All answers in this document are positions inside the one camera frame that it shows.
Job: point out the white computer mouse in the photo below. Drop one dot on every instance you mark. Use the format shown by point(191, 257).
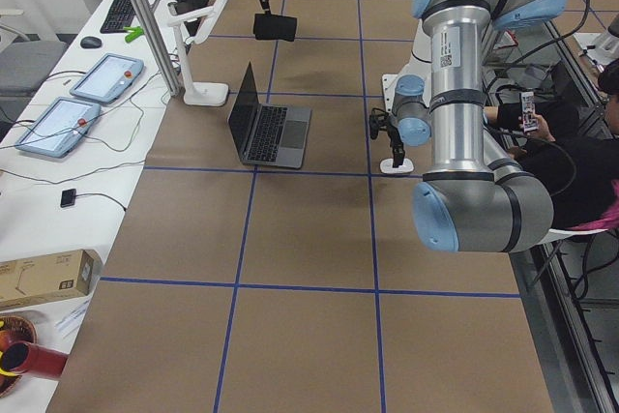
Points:
point(388, 167)

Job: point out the black mouse pad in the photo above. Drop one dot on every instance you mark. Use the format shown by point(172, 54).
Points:
point(269, 27)

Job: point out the grey laptop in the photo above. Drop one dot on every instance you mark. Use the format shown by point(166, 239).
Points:
point(269, 135)

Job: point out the dark desk mouse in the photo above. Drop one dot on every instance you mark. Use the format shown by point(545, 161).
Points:
point(91, 42)

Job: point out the cardboard lamp box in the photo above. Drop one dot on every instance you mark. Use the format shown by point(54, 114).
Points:
point(47, 278)

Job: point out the green clip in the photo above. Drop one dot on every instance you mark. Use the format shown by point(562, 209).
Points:
point(132, 33)

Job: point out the smartphone in hand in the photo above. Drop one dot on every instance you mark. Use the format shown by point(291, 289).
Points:
point(528, 111)

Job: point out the black keyboard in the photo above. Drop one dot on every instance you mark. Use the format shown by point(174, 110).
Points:
point(120, 15)

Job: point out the far teach pendant tablet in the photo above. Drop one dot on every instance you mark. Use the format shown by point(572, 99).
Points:
point(108, 79)

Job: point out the teach pendant tablet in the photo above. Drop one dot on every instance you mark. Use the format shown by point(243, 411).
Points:
point(60, 128)
point(108, 79)

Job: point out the white chair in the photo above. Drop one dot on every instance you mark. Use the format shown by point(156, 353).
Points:
point(557, 237)

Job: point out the seated person in black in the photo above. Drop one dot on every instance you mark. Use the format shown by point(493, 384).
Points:
point(579, 171)

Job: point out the near teach pendant tablet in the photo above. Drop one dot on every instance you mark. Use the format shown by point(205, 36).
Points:
point(60, 128)

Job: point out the small black puck device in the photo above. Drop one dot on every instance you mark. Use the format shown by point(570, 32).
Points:
point(68, 198)

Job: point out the aluminium frame post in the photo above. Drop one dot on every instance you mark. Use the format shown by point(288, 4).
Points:
point(156, 43)

